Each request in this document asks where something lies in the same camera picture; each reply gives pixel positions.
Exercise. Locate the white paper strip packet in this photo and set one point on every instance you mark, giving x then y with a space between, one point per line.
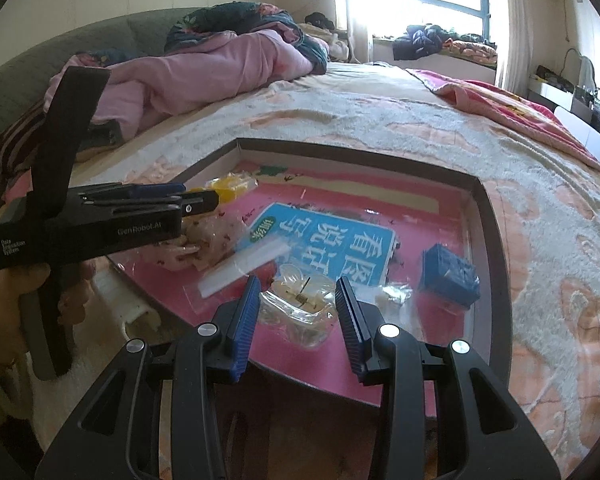
245 267

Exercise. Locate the blue booklet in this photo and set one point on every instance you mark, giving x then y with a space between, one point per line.
330 245

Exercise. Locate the dark jacket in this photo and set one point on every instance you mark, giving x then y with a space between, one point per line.
422 42

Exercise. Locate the white desk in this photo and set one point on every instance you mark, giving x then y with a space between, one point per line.
575 110

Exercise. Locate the blue small box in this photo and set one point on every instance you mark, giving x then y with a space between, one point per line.
450 275

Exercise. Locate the white round vanity mirror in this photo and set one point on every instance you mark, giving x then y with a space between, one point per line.
582 67

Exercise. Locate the cream hair claw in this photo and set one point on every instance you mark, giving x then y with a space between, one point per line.
142 317

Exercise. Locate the green headboard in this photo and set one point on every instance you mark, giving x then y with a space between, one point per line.
40 60

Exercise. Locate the dark floral quilt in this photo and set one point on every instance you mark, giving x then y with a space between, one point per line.
230 20

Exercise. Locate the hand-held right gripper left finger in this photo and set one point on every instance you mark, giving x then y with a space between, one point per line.
245 320

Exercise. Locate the person's left hand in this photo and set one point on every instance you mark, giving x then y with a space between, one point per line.
10 292

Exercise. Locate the spotted scrunchie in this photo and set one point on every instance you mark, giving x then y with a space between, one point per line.
210 240

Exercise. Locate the pink printed blanket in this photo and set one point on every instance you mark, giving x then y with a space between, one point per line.
505 107

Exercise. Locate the small clear packet white bead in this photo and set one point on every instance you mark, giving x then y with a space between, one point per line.
392 294

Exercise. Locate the striped pillow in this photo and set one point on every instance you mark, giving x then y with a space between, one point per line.
17 140

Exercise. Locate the yellow hair clip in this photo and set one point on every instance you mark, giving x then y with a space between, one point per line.
232 187

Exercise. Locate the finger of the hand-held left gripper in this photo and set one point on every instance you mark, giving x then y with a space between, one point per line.
150 191
195 205

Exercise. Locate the floral cushion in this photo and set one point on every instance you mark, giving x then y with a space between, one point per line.
472 50

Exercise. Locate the black tray box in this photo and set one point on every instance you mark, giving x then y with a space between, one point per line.
430 210

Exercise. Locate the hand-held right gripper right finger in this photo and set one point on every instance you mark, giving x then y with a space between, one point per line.
352 325

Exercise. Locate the sheer white curtain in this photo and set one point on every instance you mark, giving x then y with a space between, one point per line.
359 10
511 25

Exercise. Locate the pink quilt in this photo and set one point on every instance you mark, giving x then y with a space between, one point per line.
190 67

